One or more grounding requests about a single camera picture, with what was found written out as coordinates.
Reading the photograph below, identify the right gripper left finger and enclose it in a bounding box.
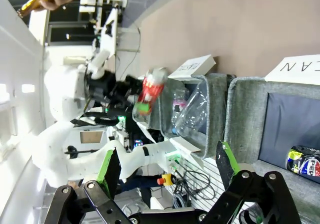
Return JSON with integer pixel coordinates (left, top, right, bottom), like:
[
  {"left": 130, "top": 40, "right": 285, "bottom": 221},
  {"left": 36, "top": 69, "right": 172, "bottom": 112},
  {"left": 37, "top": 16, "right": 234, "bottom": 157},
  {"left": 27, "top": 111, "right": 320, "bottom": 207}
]
[{"left": 48, "top": 148, "right": 143, "bottom": 224}]

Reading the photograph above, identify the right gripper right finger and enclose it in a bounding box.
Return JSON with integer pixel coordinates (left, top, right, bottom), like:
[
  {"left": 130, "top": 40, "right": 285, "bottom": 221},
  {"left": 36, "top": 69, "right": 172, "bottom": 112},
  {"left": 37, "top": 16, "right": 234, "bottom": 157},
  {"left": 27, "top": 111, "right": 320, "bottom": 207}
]
[{"left": 202, "top": 140, "right": 302, "bottom": 224}]

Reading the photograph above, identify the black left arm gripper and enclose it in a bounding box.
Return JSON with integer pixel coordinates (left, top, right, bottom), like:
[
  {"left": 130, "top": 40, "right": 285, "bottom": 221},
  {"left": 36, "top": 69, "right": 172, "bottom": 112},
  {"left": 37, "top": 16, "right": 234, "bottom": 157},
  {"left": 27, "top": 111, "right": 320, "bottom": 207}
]
[{"left": 87, "top": 70, "right": 152, "bottom": 117}]

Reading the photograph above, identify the crushed red soda can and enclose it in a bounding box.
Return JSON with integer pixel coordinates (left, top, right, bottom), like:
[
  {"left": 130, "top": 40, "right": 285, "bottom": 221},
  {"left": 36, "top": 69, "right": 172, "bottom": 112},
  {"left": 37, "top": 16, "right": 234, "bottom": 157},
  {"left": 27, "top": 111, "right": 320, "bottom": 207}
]
[{"left": 133, "top": 68, "right": 168, "bottom": 117}]

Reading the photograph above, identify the brown glass bottle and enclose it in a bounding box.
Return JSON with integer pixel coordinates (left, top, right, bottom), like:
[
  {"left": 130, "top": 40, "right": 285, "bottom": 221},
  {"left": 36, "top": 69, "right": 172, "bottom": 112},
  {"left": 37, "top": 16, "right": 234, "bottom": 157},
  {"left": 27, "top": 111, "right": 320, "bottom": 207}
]
[{"left": 16, "top": 0, "right": 78, "bottom": 17}]

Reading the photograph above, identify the grey fabric plastic basket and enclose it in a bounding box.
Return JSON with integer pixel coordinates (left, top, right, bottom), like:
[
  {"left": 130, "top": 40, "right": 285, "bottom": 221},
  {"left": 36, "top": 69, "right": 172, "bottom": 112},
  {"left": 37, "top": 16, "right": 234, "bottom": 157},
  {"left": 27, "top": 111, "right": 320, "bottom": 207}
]
[{"left": 149, "top": 73, "right": 237, "bottom": 160}]

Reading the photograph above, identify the crushed blue Pepsi can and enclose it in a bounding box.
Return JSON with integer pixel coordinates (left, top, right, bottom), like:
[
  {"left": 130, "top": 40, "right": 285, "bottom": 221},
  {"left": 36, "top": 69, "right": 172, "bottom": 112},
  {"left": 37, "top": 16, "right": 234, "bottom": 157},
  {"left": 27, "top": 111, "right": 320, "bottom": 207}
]
[{"left": 286, "top": 145, "right": 320, "bottom": 177}]

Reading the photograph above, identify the grey fabric can basket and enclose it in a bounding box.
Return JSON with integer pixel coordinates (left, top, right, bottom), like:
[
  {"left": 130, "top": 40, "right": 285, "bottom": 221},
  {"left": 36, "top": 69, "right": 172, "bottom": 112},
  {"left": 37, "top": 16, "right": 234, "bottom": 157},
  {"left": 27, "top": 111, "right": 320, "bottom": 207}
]
[{"left": 223, "top": 76, "right": 320, "bottom": 224}]

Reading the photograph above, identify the small white can card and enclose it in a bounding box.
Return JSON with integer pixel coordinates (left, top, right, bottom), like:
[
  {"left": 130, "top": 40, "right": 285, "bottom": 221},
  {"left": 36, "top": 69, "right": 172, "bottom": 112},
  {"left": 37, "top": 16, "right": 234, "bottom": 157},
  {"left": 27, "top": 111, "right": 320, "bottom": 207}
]
[{"left": 264, "top": 54, "right": 320, "bottom": 86}]

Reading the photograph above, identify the white control box brown panel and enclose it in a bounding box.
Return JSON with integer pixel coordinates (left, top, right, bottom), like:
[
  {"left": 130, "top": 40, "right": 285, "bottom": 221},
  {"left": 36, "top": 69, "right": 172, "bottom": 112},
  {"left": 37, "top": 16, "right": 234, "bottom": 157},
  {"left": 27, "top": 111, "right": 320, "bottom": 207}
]
[{"left": 66, "top": 129, "right": 110, "bottom": 157}]

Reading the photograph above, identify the plastic bottle pink label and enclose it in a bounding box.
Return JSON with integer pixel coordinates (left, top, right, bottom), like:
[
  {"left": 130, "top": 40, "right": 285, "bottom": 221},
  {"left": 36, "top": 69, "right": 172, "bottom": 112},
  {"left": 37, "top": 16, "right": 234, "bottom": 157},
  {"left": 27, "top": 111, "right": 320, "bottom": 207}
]
[{"left": 171, "top": 89, "right": 191, "bottom": 135}]

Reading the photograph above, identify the yellow red emergency stop button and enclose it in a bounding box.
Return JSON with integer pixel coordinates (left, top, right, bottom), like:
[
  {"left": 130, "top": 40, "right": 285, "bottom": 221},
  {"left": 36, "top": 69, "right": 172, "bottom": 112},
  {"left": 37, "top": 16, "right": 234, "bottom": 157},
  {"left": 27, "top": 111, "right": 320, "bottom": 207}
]
[{"left": 156, "top": 173, "right": 177, "bottom": 187}]

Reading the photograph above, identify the crushed clear plastic bottle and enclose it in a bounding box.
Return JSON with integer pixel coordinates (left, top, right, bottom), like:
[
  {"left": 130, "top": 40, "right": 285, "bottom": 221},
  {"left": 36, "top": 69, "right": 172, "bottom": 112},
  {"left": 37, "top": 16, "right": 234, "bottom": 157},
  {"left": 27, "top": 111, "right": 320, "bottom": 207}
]
[{"left": 174, "top": 84, "right": 209, "bottom": 137}]

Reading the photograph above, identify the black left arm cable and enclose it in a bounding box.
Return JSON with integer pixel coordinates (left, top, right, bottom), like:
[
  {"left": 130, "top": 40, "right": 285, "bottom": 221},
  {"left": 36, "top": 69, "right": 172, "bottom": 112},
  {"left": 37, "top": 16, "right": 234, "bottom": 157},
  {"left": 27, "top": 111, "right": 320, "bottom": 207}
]
[{"left": 69, "top": 111, "right": 121, "bottom": 127}]

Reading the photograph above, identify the black cable bundle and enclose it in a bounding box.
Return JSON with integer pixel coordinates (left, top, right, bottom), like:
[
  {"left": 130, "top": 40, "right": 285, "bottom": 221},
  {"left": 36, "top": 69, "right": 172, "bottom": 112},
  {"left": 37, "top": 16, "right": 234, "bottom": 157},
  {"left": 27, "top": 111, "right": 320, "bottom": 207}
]
[{"left": 172, "top": 169, "right": 216, "bottom": 210}]

